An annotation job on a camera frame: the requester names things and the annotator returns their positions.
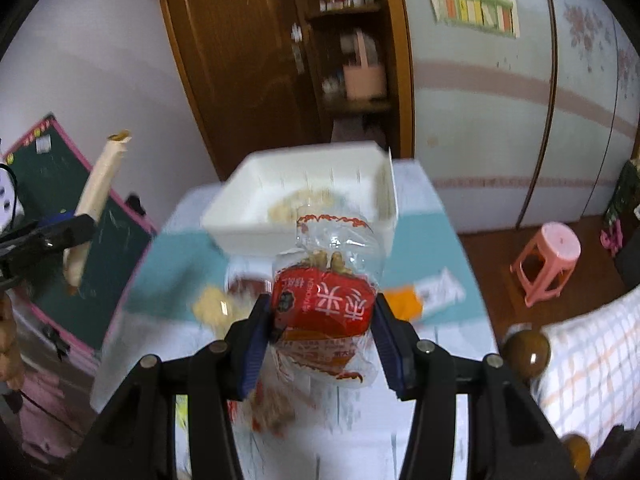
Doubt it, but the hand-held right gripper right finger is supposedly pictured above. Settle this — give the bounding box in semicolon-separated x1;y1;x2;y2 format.
372;291;581;480

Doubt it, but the green chalkboard pink frame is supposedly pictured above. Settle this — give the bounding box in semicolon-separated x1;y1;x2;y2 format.
0;114;158;361

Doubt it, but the floral sliding-door wardrobe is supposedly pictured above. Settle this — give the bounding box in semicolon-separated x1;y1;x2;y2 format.
395;0;640;235

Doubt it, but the person's left hand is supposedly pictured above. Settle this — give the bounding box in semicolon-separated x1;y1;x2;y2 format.
0;292;25;392

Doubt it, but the long beige snack packet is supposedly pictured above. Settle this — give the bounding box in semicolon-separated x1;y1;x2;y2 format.
62;130;133;297

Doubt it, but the pink plastic basket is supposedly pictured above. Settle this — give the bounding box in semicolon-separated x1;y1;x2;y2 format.
341;30;389;102

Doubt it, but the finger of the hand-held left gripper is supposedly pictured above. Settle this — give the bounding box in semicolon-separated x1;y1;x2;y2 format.
0;214;97;267

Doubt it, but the red clear snack packet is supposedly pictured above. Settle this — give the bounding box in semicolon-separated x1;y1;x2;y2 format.
270;212;386;388

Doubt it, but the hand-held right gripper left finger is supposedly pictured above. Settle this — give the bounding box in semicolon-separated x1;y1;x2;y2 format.
65;292;281;480

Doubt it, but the brown wooden door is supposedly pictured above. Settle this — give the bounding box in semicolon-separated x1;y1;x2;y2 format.
154;0;323;181

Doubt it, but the yellow cracker packet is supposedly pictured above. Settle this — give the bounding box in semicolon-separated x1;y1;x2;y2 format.
267;189;347;224

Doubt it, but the white plastic storage bin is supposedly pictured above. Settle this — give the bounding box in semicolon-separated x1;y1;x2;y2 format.
200;141;400;257

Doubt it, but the checked blanket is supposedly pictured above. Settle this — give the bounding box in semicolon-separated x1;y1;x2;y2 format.
529;284;640;461

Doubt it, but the brown round bedpost knob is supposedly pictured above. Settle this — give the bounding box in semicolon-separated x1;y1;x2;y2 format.
560;435;594;480
501;327;552;381

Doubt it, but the orange white snack packet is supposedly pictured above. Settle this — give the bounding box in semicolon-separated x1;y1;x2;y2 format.
384;267;466;322

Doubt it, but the pink plastic stool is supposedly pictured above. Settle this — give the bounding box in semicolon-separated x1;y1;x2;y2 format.
510;222;582;307

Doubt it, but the wooden shelf unit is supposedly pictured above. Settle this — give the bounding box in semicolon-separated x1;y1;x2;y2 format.
287;0;416;158

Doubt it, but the green printed bag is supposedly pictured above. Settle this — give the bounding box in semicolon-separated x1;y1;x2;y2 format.
600;159;640;261

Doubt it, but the pale yellow snack packet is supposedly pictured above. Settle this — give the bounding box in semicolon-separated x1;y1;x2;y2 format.
192;285;242;332

